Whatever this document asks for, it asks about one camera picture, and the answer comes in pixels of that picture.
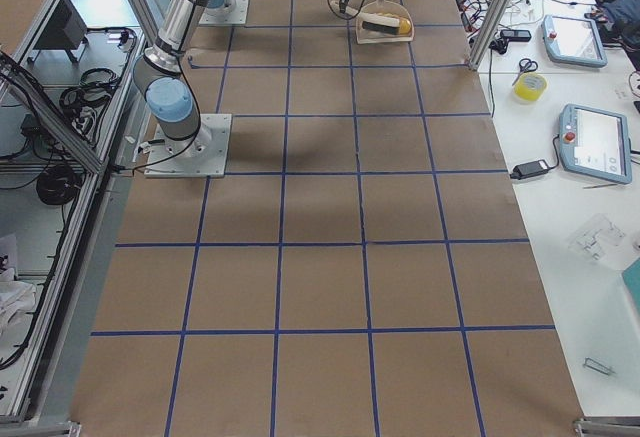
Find beige hand brush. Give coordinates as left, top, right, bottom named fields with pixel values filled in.
left=329, top=0, right=401, bottom=35

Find aluminium frame post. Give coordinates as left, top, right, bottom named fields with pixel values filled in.
left=467, top=0, right=511, bottom=71

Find beige plastic dustpan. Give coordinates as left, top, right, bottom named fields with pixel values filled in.
left=355, top=0, right=414, bottom=45

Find black power adapter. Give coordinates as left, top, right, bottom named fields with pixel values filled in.
left=510, top=159, right=551, bottom=180

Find clear plastic bag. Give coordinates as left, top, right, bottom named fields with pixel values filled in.
left=568, top=214, right=638, bottom=271

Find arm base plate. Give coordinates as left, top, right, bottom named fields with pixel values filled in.
left=143, top=114, right=232, bottom=178
left=199, top=0, right=249, bottom=26

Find yellow tape roll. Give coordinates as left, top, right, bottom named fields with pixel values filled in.
left=513, top=72, right=547, bottom=103

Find yellow toy potato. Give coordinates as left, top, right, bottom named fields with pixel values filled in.
left=396, top=17, right=412, bottom=36

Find scissors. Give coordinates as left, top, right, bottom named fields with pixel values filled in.
left=512, top=58, right=538, bottom=86

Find black monitor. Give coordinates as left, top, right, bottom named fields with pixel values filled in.
left=27, top=0, right=88, bottom=63

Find teach pendant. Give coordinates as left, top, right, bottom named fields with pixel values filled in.
left=541, top=15, right=608, bottom=68
left=559, top=104, right=632, bottom=185

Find far teach pendant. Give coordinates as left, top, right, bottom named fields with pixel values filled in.
left=541, top=15, right=608, bottom=68

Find near teach pendant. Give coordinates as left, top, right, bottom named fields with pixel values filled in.
left=559, top=104, right=632, bottom=185

